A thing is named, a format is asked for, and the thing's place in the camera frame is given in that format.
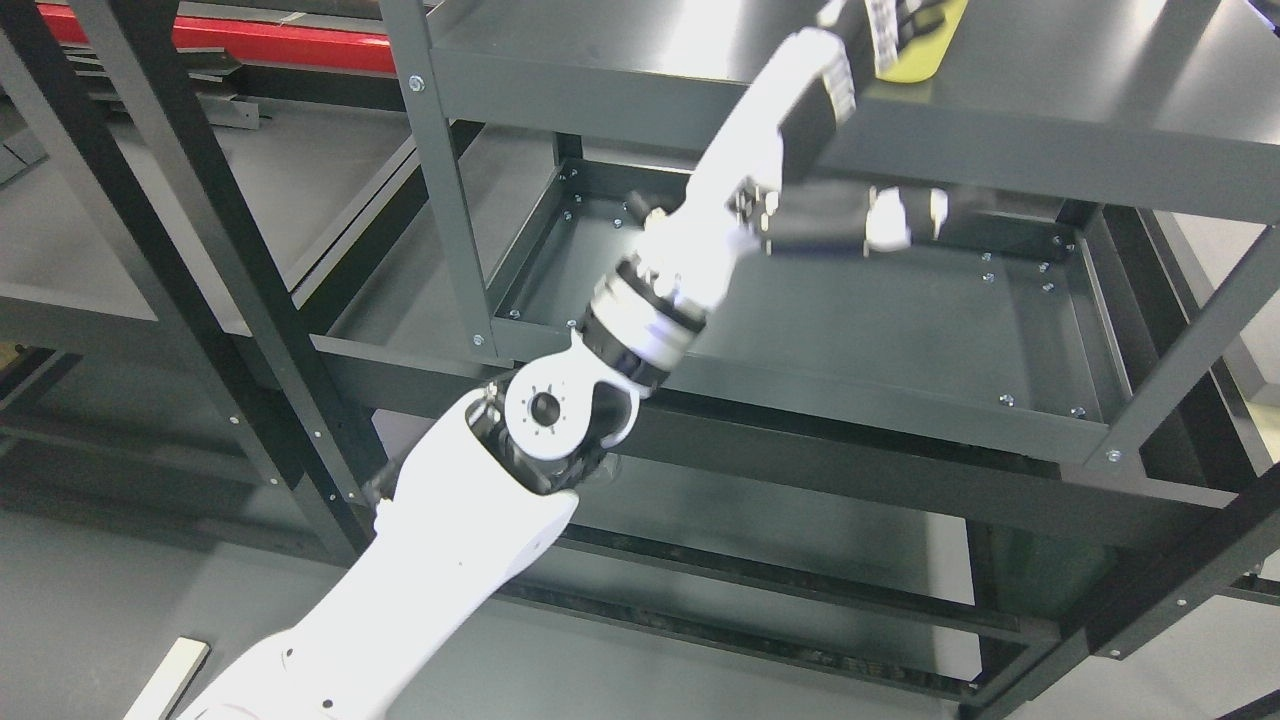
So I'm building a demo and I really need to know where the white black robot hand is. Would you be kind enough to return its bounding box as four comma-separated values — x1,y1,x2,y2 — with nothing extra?
591,1,950,323

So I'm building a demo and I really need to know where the yellow plastic cup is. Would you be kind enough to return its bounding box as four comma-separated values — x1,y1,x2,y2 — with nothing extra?
877,0,969,85

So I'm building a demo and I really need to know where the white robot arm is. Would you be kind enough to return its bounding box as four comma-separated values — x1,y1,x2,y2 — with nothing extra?
183,259,727,719

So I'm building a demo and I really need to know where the black metal rack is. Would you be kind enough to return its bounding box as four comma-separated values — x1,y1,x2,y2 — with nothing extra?
3,1,1277,719

